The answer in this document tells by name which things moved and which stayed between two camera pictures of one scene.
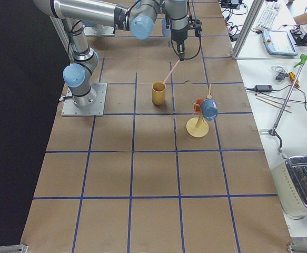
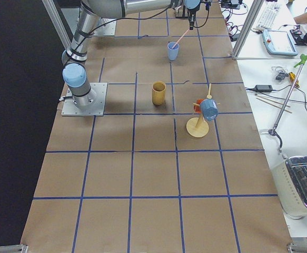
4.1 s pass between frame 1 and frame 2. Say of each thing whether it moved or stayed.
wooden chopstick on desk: stayed
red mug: stayed
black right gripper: moved
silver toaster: stayed
